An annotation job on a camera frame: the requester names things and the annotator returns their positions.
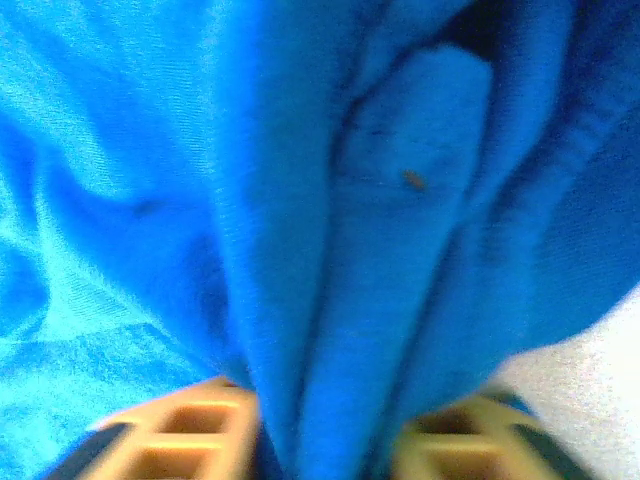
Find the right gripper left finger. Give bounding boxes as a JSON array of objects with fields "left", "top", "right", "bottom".
[{"left": 54, "top": 377, "right": 259, "bottom": 480}]

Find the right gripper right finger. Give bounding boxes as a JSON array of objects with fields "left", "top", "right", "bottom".
[{"left": 394, "top": 392, "right": 596, "bottom": 480}]

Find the blue t-shirt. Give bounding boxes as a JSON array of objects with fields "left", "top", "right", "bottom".
[{"left": 0, "top": 0, "right": 640, "bottom": 480}]

